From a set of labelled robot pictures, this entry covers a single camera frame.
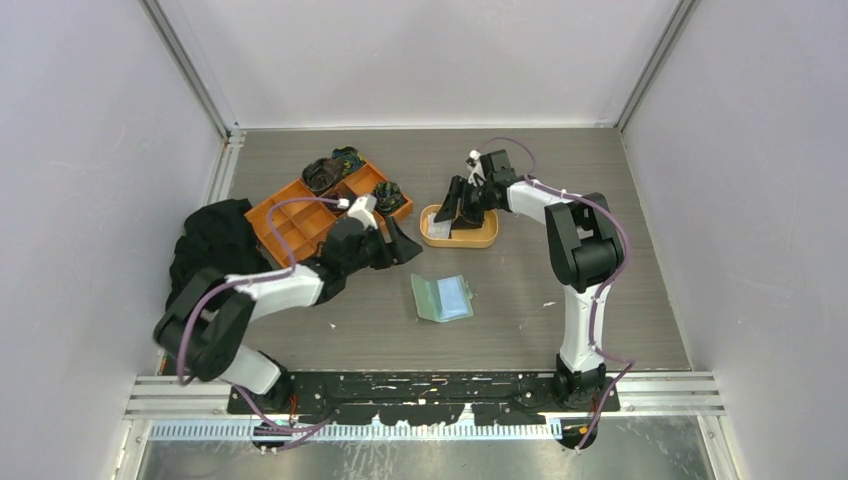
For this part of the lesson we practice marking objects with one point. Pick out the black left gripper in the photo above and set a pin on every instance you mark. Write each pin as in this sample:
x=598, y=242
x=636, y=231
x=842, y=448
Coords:
x=403, y=249

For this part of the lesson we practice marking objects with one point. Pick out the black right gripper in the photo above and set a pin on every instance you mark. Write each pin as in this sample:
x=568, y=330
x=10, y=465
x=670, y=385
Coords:
x=465, y=218

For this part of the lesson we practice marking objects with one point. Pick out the green card holder wallet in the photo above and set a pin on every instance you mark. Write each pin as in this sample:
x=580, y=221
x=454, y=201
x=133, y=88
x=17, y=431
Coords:
x=443, y=300

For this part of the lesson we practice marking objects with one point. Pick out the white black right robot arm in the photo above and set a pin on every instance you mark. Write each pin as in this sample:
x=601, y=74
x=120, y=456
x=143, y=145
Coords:
x=585, y=249

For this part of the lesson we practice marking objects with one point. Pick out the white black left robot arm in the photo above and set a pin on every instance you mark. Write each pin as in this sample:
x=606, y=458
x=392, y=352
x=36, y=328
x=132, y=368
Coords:
x=205, y=326

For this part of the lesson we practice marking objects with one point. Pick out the yellow oval tray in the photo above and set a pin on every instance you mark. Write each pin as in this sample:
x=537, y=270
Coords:
x=477, y=238

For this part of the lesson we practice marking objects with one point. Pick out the green patterned rolled sock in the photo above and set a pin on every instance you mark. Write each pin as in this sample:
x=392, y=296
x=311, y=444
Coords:
x=389, y=198

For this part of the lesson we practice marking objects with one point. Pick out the dark rolled sock centre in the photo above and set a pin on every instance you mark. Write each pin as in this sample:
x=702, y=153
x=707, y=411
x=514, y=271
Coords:
x=342, y=198

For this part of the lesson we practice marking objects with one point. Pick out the dark rolled sock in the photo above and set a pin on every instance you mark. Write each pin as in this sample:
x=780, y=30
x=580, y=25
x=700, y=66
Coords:
x=342, y=198
x=349, y=157
x=322, y=174

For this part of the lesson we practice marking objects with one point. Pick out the dark rolled sock top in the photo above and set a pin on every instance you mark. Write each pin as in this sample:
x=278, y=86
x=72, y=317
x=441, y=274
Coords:
x=349, y=157

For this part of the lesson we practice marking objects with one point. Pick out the dark rolled sock left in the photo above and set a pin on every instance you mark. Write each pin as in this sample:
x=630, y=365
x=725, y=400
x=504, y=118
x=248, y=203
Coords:
x=322, y=174

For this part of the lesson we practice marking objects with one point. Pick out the orange wooden divider box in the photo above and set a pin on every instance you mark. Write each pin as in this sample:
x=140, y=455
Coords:
x=295, y=220

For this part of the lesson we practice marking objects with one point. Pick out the black cloth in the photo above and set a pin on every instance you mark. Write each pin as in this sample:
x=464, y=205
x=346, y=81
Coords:
x=217, y=235

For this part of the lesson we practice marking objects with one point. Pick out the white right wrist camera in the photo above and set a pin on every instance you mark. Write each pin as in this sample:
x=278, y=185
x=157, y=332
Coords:
x=476, y=175

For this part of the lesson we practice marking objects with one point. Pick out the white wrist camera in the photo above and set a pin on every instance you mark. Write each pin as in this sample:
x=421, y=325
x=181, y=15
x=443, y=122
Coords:
x=476, y=175
x=361, y=209

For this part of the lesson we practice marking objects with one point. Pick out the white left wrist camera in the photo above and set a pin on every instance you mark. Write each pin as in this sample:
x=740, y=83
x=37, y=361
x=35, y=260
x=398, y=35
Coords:
x=361, y=209

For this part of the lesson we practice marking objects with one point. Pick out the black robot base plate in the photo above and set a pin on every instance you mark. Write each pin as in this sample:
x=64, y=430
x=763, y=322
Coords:
x=425, y=398

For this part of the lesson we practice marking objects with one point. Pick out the aluminium frame rail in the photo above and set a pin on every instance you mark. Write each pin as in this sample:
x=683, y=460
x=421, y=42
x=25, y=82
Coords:
x=198, y=413

